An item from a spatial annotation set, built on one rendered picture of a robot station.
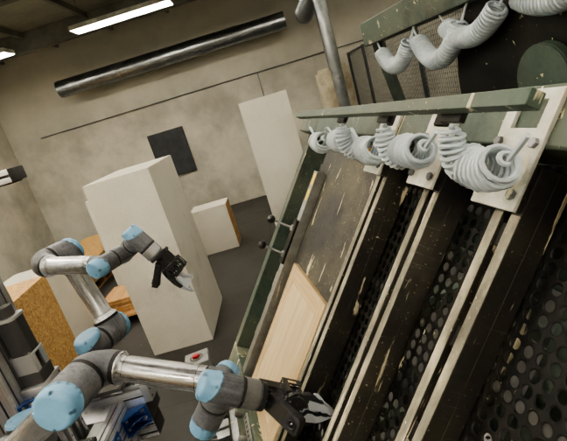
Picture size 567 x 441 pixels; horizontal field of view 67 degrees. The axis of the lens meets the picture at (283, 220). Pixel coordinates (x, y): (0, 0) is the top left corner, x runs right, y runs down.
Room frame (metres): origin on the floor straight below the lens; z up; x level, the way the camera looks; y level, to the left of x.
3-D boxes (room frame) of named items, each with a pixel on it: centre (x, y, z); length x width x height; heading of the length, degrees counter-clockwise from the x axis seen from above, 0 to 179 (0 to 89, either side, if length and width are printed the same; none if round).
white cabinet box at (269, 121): (5.50, -0.19, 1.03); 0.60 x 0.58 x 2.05; 177
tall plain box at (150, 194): (4.22, 1.27, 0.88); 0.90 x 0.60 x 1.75; 177
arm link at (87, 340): (1.76, 0.98, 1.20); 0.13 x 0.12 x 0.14; 152
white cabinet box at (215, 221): (6.66, 1.06, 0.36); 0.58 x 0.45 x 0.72; 87
